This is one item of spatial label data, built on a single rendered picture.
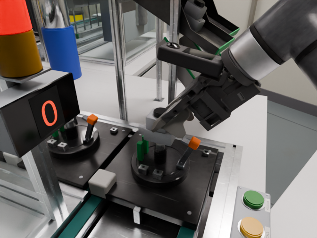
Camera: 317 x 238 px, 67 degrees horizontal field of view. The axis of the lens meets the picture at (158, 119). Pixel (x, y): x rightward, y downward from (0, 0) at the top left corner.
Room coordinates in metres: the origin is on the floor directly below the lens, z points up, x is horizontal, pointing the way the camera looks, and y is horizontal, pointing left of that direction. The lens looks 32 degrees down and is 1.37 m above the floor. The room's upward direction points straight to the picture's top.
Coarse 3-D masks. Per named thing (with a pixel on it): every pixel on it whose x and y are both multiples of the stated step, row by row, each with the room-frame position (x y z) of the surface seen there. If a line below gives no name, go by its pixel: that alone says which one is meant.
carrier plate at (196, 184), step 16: (128, 144) 0.51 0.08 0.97; (176, 144) 0.51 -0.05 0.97; (112, 160) 0.45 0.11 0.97; (128, 160) 0.45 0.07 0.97; (192, 160) 0.45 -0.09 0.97; (208, 160) 0.45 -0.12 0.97; (128, 176) 0.39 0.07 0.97; (192, 176) 0.39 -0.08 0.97; (208, 176) 0.39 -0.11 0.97; (112, 192) 0.35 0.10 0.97; (128, 192) 0.35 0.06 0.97; (144, 192) 0.35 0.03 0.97; (160, 192) 0.35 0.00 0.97; (176, 192) 0.35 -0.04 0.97; (192, 192) 0.35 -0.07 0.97; (144, 208) 0.31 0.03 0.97; (160, 208) 0.31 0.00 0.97; (176, 208) 0.31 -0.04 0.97; (192, 208) 0.31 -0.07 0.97; (192, 224) 0.27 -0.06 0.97
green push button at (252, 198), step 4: (248, 192) 0.34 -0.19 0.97; (252, 192) 0.34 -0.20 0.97; (256, 192) 0.34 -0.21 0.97; (244, 196) 0.34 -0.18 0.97; (248, 196) 0.33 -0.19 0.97; (252, 196) 0.33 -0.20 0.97; (256, 196) 0.33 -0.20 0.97; (260, 196) 0.33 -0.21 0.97; (244, 200) 0.33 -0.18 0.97; (248, 200) 0.32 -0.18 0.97; (252, 200) 0.32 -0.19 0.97; (256, 200) 0.32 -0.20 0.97; (260, 200) 0.32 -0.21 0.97; (248, 204) 0.32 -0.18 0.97; (252, 204) 0.32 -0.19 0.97; (256, 204) 0.31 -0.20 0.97; (260, 204) 0.32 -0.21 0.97; (256, 208) 0.31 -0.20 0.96
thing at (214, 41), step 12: (144, 0) 0.70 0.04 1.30; (156, 0) 0.68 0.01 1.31; (168, 0) 0.66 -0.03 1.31; (156, 12) 0.68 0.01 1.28; (168, 12) 0.66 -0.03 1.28; (168, 24) 0.66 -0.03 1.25; (180, 24) 0.64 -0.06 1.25; (204, 24) 0.74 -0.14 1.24; (192, 36) 0.62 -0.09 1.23; (204, 36) 0.67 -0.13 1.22; (216, 36) 0.71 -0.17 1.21; (228, 36) 0.70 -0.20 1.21; (204, 48) 0.60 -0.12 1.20; (216, 48) 0.59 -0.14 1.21
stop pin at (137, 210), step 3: (135, 207) 0.31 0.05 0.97; (138, 207) 0.31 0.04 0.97; (135, 210) 0.30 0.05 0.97; (138, 210) 0.30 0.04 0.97; (141, 210) 0.31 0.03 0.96; (135, 213) 0.30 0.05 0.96; (138, 213) 0.30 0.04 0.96; (141, 213) 0.31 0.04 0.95; (135, 216) 0.30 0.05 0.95; (138, 216) 0.30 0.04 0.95; (141, 216) 0.31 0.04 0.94; (135, 219) 0.30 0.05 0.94; (138, 219) 0.30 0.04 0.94; (141, 219) 0.31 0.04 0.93; (135, 222) 0.30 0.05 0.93; (138, 222) 0.30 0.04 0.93
